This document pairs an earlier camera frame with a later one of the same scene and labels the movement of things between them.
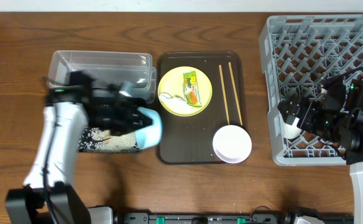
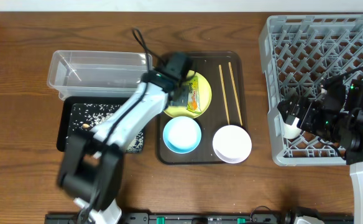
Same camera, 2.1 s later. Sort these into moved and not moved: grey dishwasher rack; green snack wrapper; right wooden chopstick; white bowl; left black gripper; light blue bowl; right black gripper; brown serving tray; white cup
Moved: green snack wrapper; left black gripper; light blue bowl
Not moved: white bowl; white cup; brown serving tray; grey dishwasher rack; right wooden chopstick; right black gripper
